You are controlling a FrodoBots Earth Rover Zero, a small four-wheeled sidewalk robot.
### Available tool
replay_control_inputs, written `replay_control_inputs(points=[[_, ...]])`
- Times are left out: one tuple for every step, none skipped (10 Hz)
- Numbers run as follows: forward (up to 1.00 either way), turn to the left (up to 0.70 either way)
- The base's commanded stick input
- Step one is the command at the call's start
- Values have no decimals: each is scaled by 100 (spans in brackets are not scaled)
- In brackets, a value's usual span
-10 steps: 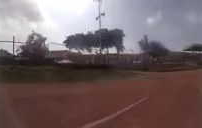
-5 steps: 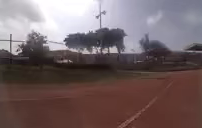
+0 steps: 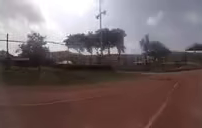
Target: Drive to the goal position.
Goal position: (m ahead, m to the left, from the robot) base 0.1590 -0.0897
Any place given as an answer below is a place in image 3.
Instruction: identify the low dark building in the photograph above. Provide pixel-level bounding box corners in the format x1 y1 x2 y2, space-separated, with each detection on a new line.
0 54 32 68

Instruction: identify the long pale wall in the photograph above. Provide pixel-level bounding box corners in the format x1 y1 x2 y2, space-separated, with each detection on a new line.
50 50 191 66

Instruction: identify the small round tree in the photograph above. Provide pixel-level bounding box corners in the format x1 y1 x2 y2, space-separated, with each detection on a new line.
16 31 52 68

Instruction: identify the building with dark roof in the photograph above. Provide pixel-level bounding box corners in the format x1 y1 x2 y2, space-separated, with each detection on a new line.
184 42 202 63

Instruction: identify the cluster of dark trees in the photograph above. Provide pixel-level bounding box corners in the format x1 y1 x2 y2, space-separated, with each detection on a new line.
63 27 128 65

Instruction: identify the tall mast with antennas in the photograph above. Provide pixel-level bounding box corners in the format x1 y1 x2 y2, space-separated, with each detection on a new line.
95 0 108 56

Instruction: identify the dark leaning tree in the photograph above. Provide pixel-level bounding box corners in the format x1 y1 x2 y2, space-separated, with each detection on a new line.
138 33 173 63

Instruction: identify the dark utility pole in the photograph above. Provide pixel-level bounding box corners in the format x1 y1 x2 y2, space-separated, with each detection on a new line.
5 32 10 70

